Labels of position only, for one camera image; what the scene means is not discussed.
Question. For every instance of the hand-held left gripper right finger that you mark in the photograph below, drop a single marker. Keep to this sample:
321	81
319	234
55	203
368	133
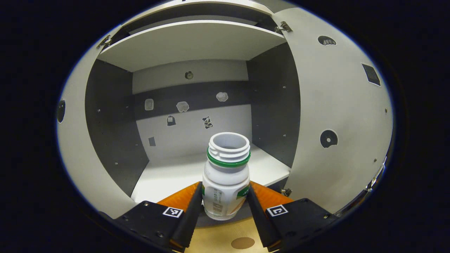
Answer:
262	225

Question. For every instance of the round brown sticker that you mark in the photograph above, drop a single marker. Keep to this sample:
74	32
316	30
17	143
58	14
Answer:
242	243

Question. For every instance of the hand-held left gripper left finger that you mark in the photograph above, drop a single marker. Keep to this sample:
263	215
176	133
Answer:
190	225

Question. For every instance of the white and grey cabinet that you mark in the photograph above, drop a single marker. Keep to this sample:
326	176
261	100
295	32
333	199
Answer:
197	168

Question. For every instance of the white cabinet door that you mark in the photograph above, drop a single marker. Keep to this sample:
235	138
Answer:
81	168
337	105

